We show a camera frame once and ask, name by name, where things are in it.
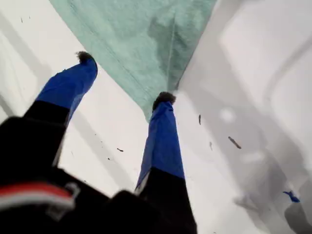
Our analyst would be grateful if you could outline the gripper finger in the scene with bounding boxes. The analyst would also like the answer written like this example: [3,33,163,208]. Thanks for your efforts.
[135,91,197,234]
[24,50,98,127]

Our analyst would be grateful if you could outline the pale green T-shirt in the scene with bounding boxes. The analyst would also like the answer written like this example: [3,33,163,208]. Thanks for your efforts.
[48,0,217,122]

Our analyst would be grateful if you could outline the small blue tape scrap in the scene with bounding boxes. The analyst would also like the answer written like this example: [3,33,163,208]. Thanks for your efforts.
[282,190,301,203]

